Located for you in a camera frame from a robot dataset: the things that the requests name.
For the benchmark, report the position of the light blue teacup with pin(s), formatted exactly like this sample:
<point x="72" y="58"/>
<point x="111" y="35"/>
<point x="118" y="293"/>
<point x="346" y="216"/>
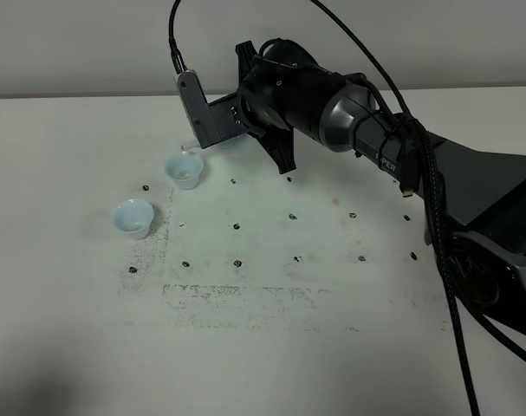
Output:
<point x="133" y="217"/>
<point x="185" y="169"/>

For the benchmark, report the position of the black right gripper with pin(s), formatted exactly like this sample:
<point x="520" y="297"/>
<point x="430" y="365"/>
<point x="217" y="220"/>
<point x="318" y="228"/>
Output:
<point x="283" y="87"/>

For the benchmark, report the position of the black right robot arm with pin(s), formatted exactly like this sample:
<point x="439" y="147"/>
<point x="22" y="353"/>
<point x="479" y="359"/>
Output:
<point x="475" y="202"/>

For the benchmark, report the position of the light blue porcelain teapot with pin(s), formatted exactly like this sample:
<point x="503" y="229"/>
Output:
<point x="234" y="142"/>

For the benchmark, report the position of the near light blue teacup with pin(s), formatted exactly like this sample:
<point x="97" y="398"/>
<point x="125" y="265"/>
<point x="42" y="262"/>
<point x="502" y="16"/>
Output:
<point x="133" y="217"/>

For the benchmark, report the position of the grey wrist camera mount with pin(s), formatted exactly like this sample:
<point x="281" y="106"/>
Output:
<point x="212" y="122"/>

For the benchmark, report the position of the far light blue teacup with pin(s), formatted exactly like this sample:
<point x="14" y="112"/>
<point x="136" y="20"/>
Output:
<point x="185" y="169"/>

